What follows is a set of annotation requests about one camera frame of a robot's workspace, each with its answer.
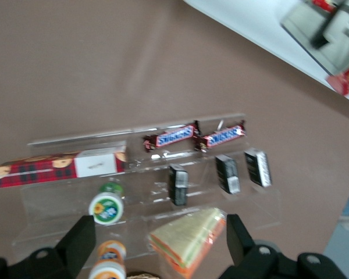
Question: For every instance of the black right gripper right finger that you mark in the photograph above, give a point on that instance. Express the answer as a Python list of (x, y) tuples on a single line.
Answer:
[(259, 261)]

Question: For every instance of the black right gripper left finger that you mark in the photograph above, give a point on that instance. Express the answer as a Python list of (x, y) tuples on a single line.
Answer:
[(61, 258)]

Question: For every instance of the wrapped sandwich with orange bread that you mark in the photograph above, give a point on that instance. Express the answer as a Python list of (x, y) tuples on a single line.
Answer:
[(186, 235)]

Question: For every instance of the orange lid gum bottle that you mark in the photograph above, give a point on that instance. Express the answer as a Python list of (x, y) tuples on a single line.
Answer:
[(109, 261)]

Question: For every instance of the green lid gum bottle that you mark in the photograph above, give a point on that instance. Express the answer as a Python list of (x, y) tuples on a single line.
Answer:
[(106, 207)]

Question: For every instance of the woven wicker basket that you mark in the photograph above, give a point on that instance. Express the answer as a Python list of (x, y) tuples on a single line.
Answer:
[(142, 275)]

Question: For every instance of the red plaid cookie box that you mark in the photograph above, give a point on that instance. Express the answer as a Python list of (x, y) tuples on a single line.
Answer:
[(32, 171)]

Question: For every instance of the black tissue pack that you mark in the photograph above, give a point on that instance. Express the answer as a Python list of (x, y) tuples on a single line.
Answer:
[(177, 186), (257, 167), (227, 174)]

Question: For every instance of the clear acrylic tiered display stand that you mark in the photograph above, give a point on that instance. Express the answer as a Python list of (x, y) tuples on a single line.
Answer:
[(151, 171)]

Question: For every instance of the Snickers chocolate bar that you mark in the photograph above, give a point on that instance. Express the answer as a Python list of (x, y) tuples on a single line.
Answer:
[(224, 136), (174, 136)]

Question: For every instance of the red printed package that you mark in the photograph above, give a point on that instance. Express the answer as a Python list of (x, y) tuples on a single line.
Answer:
[(346, 81)]

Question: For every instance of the grey metal fixture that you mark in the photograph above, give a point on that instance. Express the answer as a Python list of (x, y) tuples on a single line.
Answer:
[(302, 20)]

